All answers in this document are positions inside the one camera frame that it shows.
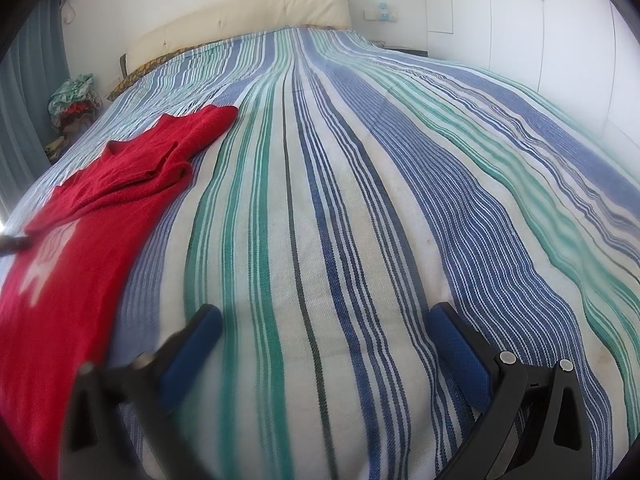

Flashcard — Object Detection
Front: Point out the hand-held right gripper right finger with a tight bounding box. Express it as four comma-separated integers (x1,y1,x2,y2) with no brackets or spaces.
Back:
429,301,594,480

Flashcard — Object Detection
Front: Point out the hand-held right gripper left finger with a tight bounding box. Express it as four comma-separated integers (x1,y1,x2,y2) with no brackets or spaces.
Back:
60,304,224,480

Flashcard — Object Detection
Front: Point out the white wall outlet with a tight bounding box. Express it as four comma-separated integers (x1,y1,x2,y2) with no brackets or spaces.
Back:
364,2,401,22

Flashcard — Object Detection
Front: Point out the red sweater with white rabbit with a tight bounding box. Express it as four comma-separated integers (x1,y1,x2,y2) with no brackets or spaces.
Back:
0,105,238,480

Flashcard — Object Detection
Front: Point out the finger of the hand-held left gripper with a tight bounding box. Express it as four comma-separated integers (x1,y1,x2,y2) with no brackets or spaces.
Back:
0,232,31,256

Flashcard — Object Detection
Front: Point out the white wardrobe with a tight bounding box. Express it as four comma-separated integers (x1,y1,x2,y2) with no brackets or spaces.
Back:
420,0,640,171

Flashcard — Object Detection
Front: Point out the blue curtain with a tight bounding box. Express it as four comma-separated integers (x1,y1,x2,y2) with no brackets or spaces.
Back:
0,0,71,221

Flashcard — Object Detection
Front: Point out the cream padded headboard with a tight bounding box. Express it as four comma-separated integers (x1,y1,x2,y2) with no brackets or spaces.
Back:
122,0,353,78

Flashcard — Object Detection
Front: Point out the striped bed blanket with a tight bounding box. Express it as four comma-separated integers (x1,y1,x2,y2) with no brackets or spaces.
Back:
0,27,640,480

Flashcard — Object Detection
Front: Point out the pile of clothes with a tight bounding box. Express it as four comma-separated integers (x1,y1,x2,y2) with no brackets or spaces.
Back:
45,72,103,156

